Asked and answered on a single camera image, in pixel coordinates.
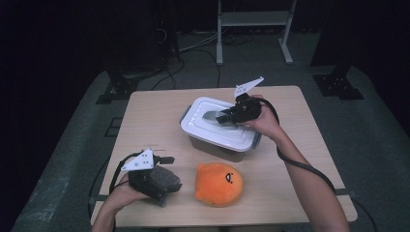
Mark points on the orange plush toy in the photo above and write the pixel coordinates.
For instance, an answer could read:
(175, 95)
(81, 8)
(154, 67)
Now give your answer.
(216, 185)

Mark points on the black stand base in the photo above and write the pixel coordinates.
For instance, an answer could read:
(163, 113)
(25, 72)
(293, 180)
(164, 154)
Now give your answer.
(121, 88)
(336, 85)

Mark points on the grey felt cloth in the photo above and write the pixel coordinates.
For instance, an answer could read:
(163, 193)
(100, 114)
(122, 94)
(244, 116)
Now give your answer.
(164, 175)

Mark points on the person's right hand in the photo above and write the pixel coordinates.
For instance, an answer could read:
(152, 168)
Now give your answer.
(266, 124)

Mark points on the black tape strip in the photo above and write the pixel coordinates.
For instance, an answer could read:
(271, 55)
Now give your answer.
(96, 198)
(348, 193)

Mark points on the white metal stand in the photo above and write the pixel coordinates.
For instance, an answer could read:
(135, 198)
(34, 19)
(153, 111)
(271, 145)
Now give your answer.
(254, 17)

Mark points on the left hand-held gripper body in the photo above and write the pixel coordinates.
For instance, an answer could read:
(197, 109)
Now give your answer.
(138, 162)

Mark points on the person's left hand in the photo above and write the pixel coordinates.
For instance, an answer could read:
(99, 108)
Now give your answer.
(121, 196)

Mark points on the dark equipment cabinet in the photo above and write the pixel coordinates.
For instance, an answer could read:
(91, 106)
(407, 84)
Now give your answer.
(138, 32)

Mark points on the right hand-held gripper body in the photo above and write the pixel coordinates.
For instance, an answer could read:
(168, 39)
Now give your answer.
(248, 109)

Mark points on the translucent grey storage box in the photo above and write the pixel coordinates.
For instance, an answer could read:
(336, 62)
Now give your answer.
(212, 151)

